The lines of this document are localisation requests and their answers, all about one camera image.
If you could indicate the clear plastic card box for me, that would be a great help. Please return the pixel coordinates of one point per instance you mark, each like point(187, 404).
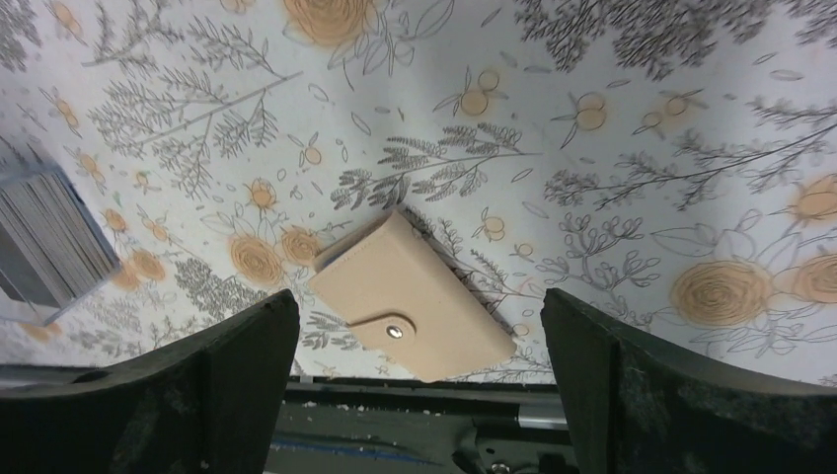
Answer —
point(39, 242)

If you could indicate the floral patterned table mat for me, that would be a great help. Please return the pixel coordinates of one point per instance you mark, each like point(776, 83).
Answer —
point(672, 163)

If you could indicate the beige leather card holder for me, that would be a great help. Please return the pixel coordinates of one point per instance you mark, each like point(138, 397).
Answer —
point(397, 296)

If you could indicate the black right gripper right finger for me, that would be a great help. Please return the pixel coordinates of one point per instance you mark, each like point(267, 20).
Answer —
point(636, 403)

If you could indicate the stack of credit cards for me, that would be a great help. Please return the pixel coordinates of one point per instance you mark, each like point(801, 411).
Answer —
point(52, 239)

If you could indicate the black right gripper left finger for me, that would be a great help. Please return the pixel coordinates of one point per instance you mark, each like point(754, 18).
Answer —
point(207, 403)

